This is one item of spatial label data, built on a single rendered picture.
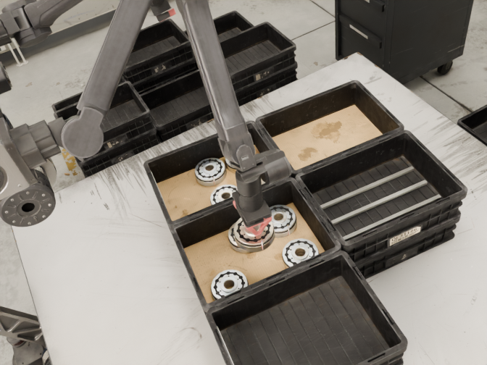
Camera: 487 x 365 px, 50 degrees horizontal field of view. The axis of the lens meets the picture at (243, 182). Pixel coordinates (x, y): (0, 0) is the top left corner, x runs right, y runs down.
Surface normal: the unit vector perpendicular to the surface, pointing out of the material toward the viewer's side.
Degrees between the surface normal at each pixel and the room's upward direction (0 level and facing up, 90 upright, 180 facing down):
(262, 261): 0
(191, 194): 0
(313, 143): 0
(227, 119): 50
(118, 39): 58
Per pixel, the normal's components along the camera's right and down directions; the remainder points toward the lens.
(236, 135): 0.29, 0.22
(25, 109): -0.14, -0.66
